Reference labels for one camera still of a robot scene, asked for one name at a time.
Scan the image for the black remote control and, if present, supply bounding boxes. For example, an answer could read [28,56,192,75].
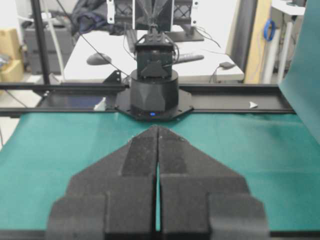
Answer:
[176,53,205,64]

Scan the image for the white office desk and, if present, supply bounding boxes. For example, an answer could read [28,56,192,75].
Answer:
[64,27,245,85]

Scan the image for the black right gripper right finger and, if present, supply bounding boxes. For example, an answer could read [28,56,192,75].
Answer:
[158,127,270,240]

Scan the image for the cardboard box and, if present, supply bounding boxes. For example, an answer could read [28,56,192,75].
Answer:
[0,28,24,83]

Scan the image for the black computer mouse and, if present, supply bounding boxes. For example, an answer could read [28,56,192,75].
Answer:
[86,52,112,66]

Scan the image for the black computer monitor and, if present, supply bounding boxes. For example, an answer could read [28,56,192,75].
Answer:
[106,0,205,42]

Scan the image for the blue cable coil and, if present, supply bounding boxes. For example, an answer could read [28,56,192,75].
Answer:
[264,19,276,42]

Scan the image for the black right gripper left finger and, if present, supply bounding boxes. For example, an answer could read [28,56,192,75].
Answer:
[46,126,159,240]

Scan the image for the black aluminium frame rail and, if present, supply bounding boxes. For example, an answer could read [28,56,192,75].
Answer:
[0,83,295,121]

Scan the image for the green table cloth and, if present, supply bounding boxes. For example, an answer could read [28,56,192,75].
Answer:
[0,0,320,232]

